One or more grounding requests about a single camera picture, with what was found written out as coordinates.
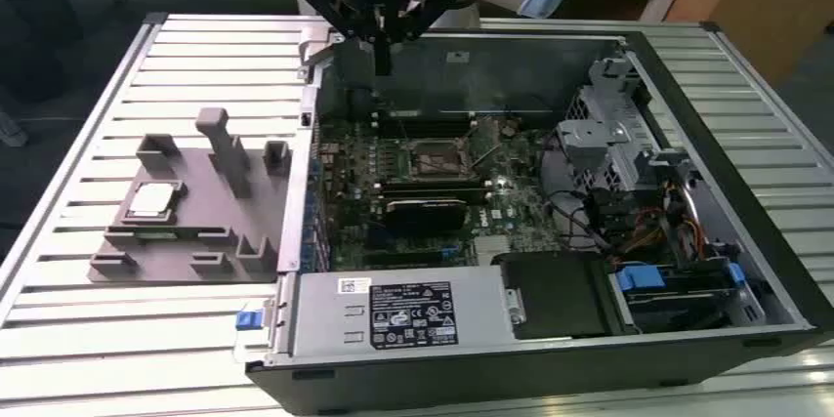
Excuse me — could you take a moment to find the green RAM stick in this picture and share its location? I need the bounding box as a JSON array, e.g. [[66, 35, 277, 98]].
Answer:
[[133, 227, 220, 242]]

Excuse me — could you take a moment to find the silver square CPU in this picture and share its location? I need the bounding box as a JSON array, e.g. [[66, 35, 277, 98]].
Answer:
[[126, 182, 185, 218]]

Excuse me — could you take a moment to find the coloured wire bundle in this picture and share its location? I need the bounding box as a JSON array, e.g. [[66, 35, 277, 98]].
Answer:
[[611, 181, 711, 262]]

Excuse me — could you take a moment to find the green motherboard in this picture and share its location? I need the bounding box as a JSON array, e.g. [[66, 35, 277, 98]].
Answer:
[[310, 116, 587, 271]]

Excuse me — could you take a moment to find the silver power supply black label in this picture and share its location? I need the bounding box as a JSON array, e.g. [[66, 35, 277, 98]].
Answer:
[[285, 268, 516, 357]]

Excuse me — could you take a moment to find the black RAM stick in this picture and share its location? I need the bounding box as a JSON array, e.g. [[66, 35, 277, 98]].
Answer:
[[382, 188, 491, 204], [373, 108, 475, 128], [380, 181, 487, 193]]

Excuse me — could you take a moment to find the small silver heatsink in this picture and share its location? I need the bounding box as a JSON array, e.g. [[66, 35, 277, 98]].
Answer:
[[472, 235, 513, 257]]

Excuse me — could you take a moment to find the silver metal drive cage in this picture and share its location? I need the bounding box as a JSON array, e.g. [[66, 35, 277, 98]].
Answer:
[[556, 58, 692, 193]]

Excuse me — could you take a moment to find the black wire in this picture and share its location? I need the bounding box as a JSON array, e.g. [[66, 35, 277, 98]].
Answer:
[[544, 189, 617, 255]]

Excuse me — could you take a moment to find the grey plastic parts rack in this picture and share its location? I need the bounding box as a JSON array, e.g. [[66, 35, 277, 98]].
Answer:
[[86, 106, 292, 286]]

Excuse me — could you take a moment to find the black office chair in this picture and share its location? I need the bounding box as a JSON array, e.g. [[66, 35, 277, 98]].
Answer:
[[0, 0, 85, 104]]

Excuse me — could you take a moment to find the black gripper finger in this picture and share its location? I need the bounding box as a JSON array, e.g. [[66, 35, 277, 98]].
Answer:
[[297, 0, 385, 77], [381, 0, 436, 77]]

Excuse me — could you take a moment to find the grey furniture foot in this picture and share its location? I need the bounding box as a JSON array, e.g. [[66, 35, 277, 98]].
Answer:
[[0, 108, 30, 148]]

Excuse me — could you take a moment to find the small black graphics card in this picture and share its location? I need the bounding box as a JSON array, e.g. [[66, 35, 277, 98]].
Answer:
[[382, 197, 469, 237]]

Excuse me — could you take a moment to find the black open PC case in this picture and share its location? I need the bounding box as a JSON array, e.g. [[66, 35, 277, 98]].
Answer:
[[244, 23, 834, 417]]

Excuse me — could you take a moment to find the hard disk in blue carrier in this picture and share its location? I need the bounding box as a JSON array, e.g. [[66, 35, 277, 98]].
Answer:
[[611, 263, 748, 335]]

